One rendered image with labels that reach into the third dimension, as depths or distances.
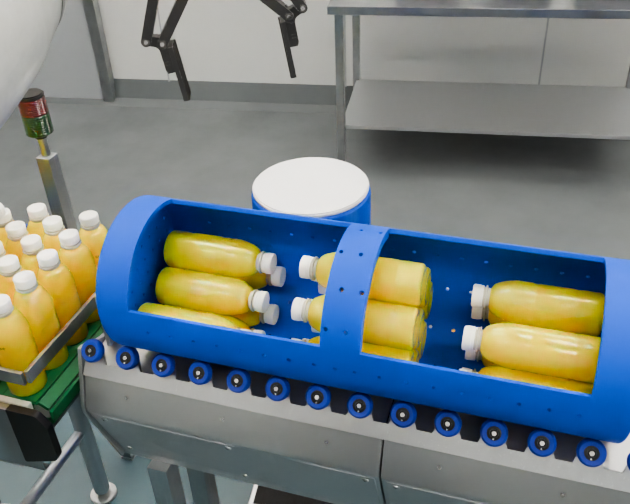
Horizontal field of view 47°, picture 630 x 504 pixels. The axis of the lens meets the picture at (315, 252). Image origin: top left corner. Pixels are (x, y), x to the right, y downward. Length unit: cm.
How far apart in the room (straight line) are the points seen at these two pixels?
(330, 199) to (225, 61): 315
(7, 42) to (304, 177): 143
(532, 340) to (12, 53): 92
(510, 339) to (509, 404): 10
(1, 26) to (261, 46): 430
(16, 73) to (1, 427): 123
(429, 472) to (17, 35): 108
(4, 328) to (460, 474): 83
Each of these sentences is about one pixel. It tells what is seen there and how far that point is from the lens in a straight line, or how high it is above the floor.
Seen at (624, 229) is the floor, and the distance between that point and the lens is 366.
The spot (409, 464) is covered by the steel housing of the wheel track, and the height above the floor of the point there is 87.
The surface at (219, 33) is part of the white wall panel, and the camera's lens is 471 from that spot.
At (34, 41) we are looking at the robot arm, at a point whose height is 178.
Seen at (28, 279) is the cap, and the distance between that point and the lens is 144.
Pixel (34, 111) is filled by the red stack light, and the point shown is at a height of 123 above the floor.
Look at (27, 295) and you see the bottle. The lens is 145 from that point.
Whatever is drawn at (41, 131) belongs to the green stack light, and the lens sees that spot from 184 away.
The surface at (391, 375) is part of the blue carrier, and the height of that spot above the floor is 109.
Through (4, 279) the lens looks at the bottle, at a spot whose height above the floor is 108.
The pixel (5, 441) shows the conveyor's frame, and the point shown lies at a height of 80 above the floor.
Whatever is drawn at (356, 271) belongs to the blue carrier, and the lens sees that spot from 114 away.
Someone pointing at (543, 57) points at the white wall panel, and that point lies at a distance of 455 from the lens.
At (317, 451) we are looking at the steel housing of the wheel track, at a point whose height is 86.
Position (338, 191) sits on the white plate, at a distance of 171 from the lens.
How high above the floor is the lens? 189
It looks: 35 degrees down
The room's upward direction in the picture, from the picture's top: 3 degrees counter-clockwise
